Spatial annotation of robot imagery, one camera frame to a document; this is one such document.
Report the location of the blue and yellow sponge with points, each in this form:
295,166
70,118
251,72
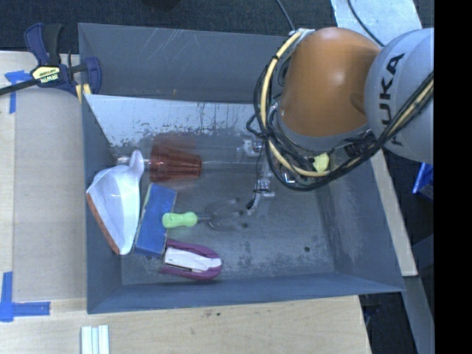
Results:
155,219

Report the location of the purple and white stapler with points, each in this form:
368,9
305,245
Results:
191,260

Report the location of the grey metal bin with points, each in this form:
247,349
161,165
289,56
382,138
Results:
280,249

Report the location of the white toy iron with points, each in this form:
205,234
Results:
118,205

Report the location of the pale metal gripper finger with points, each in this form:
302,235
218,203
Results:
265,188
252,147

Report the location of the red translucent plastic cup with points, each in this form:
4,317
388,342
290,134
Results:
173,162

